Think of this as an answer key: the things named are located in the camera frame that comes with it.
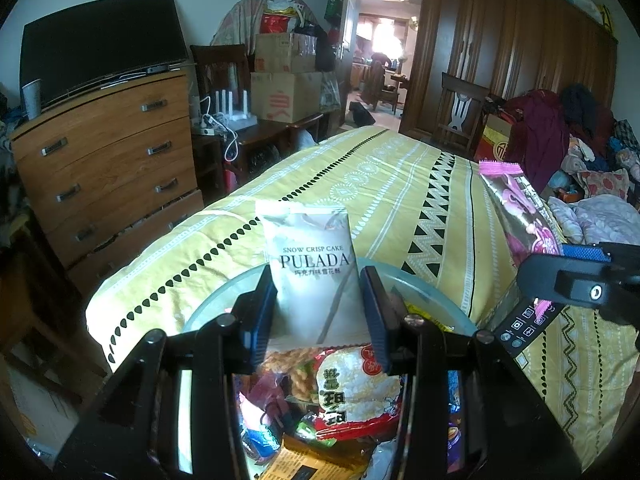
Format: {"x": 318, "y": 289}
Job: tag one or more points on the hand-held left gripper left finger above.
{"x": 260, "y": 320}

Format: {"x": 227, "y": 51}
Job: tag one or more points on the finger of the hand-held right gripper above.
{"x": 565, "y": 285}
{"x": 582, "y": 251}

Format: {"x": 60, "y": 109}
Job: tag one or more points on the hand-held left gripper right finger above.
{"x": 377, "y": 320}

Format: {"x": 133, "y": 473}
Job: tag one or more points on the clear glass bowl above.
{"x": 420, "y": 280}

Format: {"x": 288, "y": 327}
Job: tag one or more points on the white snack packet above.
{"x": 312, "y": 270}

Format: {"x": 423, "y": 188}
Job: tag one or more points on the pink snack packet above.
{"x": 520, "y": 210}

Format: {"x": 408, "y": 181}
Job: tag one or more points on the white quilted blanket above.
{"x": 600, "y": 220}

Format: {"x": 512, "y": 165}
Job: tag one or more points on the clear peanut brittle packet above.
{"x": 292, "y": 375}

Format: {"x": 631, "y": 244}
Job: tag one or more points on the black cardboard box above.
{"x": 520, "y": 332}

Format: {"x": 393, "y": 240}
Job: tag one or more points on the red and white cracker packet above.
{"x": 357, "y": 395}

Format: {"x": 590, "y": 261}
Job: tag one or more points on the pile of clothes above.
{"x": 605, "y": 145}

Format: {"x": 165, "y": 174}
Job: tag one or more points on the maroon garment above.
{"x": 542, "y": 135}

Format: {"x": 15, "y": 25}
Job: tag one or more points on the yellow patterned bedspread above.
{"x": 390, "y": 185}

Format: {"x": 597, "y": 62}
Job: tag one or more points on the red and yellow box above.
{"x": 495, "y": 140}

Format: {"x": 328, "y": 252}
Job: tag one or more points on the dark wooden desk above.
{"x": 270, "y": 135}

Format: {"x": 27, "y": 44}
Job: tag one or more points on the dark wooden chair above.
{"x": 220, "y": 70}
{"x": 460, "y": 110}

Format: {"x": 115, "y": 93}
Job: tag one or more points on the white power strip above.
{"x": 209, "y": 127}

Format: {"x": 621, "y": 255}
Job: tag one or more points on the black bag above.
{"x": 361, "y": 115}

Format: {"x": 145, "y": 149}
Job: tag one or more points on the white router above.
{"x": 235, "y": 112}

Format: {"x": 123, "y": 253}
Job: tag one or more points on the wooden chest of drawers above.
{"x": 115, "y": 160}

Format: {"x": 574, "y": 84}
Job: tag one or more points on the large cardboard box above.
{"x": 285, "y": 97}

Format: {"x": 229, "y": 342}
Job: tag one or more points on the small cardboard box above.
{"x": 285, "y": 52}

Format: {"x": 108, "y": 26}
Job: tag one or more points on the red bag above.
{"x": 276, "y": 24}

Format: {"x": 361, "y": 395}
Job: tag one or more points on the floral dust cover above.
{"x": 240, "y": 15}

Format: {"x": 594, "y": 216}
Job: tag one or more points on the black flat television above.
{"x": 100, "y": 50}

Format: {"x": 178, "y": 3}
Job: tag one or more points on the grey cup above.
{"x": 32, "y": 100}

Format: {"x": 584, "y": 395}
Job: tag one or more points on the green wall hanging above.
{"x": 333, "y": 6}

